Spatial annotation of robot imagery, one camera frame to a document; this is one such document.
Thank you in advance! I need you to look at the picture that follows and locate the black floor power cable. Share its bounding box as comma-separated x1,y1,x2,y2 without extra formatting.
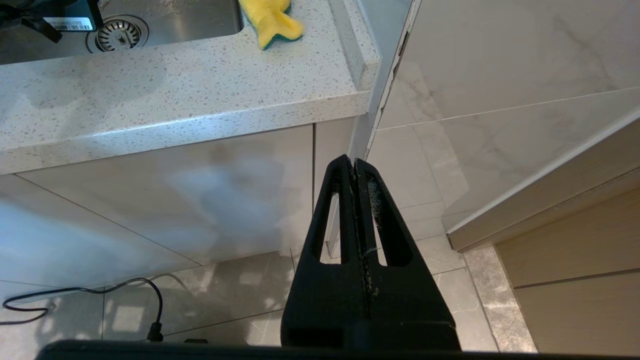
0,277,165,343

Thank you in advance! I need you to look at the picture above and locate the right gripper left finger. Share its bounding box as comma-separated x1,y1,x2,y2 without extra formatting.
281,155,373,348

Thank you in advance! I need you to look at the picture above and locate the yellow sponge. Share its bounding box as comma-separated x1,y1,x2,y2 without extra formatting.
239,0,304,51

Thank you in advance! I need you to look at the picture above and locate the wooden cabinet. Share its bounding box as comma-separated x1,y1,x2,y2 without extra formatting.
447,107,640,360

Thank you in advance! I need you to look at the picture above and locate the wide white cabinet door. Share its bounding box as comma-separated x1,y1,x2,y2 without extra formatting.
0,125,315,301

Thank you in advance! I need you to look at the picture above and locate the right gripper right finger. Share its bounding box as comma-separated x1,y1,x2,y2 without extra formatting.
356,159,461,351

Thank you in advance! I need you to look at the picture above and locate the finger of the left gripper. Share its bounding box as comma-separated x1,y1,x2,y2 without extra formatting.
0,0,104,32

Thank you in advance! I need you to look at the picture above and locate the metal sink drain strainer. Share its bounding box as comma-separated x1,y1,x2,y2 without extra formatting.
85,15,150,53

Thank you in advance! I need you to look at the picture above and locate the narrow white cabinet panel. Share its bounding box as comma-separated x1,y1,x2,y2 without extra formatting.
314,117,358,257

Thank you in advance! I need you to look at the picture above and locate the stainless steel sink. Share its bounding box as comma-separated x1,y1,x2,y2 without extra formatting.
0,0,244,66

